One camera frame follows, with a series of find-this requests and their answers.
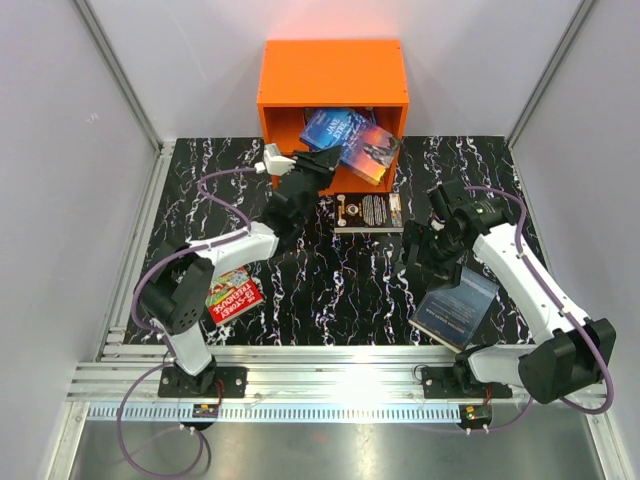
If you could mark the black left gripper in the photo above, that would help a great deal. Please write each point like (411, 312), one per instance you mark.
(320, 162)

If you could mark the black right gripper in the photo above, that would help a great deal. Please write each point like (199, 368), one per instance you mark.
(447, 274)

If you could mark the Jane Eyre book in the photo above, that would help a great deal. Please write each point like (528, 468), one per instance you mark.
(367, 149)

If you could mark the black book with white text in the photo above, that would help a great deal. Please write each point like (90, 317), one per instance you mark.
(368, 213)

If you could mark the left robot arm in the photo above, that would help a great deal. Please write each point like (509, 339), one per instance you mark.
(170, 298)

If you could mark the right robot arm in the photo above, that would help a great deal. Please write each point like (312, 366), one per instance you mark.
(475, 246)

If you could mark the dark blue book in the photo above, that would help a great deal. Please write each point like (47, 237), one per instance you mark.
(452, 315)

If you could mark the orange wooden shelf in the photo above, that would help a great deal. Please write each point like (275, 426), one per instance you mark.
(297, 75)

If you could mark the red Treehouse book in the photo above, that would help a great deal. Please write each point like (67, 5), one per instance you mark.
(231, 295)

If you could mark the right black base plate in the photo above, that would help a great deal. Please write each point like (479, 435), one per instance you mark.
(441, 383)

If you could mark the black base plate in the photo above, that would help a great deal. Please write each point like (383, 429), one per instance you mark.
(441, 383)
(230, 381)

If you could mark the aluminium rail frame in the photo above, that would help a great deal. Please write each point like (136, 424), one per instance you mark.
(303, 375)

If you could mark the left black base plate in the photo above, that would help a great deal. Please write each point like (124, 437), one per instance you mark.
(230, 381)

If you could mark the slotted cable duct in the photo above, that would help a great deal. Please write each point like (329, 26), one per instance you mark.
(447, 413)

